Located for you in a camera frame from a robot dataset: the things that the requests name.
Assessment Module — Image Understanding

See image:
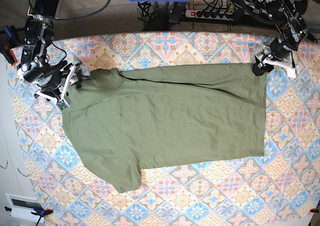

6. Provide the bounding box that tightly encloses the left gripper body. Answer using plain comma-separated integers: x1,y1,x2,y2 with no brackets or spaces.
269,35,294,59

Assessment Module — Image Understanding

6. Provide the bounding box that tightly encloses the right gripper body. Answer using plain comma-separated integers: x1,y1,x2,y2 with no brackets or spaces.
34,71,66,94

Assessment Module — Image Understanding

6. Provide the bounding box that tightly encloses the olive green t-shirt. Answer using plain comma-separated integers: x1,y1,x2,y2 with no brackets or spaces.
62,63,267,193

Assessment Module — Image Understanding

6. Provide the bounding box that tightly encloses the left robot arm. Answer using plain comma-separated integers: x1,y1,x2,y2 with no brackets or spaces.
252,0,308,79

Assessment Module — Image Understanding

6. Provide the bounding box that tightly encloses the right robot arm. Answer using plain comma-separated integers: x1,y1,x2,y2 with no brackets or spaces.
17,0,84,96

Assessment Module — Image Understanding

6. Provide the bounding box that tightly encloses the red black clamp upper left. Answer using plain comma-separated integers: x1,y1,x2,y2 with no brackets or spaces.
0,25,18,66

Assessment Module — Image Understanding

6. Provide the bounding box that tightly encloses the red black clamp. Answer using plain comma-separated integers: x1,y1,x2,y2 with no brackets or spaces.
0,25,18,66
4,206,53,226

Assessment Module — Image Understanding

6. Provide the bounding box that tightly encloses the white power strip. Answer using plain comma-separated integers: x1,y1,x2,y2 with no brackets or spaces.
184,9,232,21

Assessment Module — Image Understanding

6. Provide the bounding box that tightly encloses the patterned colourful tablecloth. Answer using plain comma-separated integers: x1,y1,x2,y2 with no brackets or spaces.
3,32,320,226

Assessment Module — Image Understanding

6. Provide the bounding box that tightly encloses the red black clamp lower left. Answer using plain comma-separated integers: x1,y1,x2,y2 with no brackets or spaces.
4,206,53,226

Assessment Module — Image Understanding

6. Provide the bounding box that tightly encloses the red clamp lower right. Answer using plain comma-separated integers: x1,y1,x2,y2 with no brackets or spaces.
309,208,320,214

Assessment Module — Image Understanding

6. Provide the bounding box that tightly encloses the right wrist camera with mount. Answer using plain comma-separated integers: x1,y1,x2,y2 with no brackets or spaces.
34,62,82,112

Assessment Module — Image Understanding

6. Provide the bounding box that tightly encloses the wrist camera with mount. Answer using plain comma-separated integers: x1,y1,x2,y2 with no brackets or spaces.
255,52,300,79
34,62,82,112

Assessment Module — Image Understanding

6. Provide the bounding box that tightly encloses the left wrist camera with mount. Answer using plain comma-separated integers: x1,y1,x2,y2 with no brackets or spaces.
255,52,300,79

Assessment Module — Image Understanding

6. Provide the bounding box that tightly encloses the white wall outlet box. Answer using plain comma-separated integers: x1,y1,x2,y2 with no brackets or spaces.
5,193,42,223

